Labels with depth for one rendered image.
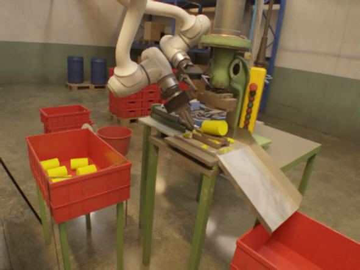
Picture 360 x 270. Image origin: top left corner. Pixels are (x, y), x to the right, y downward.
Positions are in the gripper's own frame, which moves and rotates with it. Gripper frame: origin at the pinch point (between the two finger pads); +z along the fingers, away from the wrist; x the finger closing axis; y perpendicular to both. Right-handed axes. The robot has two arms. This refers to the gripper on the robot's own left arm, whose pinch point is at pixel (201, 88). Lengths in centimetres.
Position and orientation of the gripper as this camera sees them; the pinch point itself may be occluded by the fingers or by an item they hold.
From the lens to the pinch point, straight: 117.1
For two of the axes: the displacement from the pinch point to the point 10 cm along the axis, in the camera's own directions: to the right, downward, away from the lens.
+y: 4.4, -6.1, -6.6
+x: 7.6, -1.4, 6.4
